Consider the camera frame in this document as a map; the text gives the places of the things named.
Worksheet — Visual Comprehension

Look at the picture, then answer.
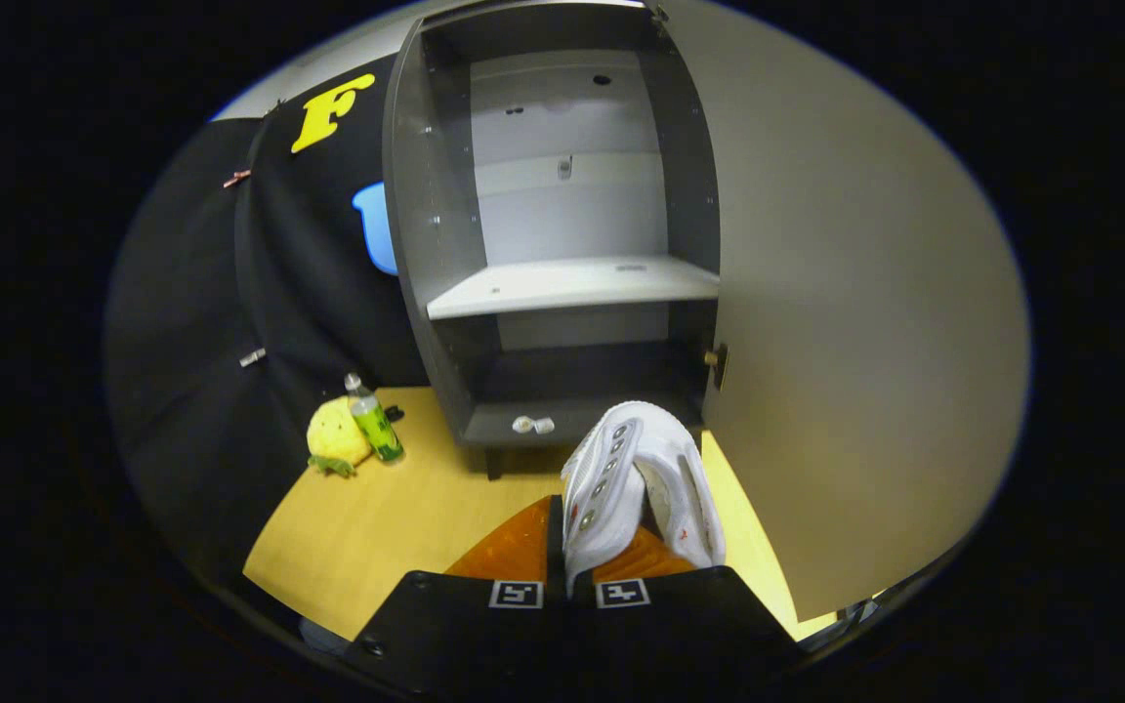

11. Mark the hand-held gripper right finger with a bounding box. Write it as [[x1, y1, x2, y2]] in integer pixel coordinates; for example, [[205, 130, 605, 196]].
[[567, 527, 803, 699]]

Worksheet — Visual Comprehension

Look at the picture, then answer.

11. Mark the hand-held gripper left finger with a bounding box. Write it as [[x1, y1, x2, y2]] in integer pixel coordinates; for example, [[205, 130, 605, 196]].
[[343, 495, 573, 703]]

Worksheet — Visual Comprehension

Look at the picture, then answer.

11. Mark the white shoe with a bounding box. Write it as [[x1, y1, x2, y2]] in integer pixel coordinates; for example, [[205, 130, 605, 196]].
[[561, 400, 728, 597]]

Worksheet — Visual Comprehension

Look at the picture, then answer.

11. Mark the dark grey shoe cabinet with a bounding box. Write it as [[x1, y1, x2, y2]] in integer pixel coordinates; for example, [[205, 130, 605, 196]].
[[382, 0, 725, 479]]

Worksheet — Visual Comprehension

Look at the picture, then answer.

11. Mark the beige shoe cabinet door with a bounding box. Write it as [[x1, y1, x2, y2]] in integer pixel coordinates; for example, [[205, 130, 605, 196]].
[[655, 0, 1032, 624]]

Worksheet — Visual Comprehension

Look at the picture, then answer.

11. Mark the white cabinet shelf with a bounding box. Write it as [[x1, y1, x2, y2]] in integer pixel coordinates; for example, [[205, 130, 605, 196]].
[[426, 254, 722, 321]]

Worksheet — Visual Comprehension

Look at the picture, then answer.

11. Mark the green plastic bottle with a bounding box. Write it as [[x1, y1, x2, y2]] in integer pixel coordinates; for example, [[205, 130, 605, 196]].
[[344, 373, 405, 464]]

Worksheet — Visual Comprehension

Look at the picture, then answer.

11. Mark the yellow plush toy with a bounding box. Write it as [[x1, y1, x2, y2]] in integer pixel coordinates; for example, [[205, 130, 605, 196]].
[[307, 395, 373, 477]]

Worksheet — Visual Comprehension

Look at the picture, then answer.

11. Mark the black backdrop cloth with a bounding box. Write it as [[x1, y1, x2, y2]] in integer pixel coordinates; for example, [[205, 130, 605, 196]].
[[104, 54, 432, 587]]

